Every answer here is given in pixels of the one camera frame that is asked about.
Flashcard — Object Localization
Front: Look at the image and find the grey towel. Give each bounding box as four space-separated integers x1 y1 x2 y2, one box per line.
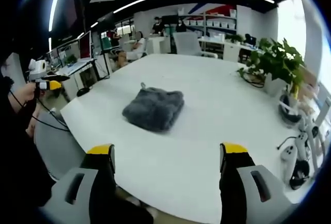
122 82 185 132

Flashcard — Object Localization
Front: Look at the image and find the person's left hand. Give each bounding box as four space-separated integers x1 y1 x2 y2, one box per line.
11 82 37 113

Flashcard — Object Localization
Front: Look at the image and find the white office desk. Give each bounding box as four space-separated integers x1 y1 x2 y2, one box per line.
54 58 98 102

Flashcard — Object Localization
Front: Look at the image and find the small green desk plant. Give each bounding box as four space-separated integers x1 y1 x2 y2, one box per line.
64 54 78 66

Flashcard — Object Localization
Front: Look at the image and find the black computer mouse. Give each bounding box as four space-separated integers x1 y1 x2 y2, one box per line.
76 87 91 97

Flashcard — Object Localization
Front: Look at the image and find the computer monitor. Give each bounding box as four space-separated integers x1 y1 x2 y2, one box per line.
78 30 93 61

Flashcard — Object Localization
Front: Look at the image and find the white handheld controller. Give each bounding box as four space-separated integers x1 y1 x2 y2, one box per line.
296 130 310 163
280 145 298 185

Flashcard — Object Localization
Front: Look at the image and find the straight ceiling light strip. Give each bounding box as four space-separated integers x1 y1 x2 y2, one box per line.
48 0 68 33

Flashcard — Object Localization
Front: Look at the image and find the person's dark clothing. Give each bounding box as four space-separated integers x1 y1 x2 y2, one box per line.
0 73 57 209

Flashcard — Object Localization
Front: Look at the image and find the white office chair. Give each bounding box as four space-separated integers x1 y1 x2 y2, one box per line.
172 32 218 59

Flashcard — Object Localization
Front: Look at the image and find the green potted plant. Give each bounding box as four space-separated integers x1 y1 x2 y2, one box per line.
237 37 306 98

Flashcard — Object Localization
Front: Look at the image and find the shelf with white bins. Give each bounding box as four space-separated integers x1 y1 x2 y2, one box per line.
180 8 237 38

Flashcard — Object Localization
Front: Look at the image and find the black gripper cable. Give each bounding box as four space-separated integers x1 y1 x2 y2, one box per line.
9 91 70 132

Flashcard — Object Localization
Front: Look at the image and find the black round strap device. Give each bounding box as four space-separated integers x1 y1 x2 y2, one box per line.
289 159 311 190

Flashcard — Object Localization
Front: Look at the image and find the black cable with plug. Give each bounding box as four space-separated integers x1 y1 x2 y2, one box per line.
276 136 297 151

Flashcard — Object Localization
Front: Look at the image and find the white headset with black strap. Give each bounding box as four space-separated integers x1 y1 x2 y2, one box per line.
278 94 304 124

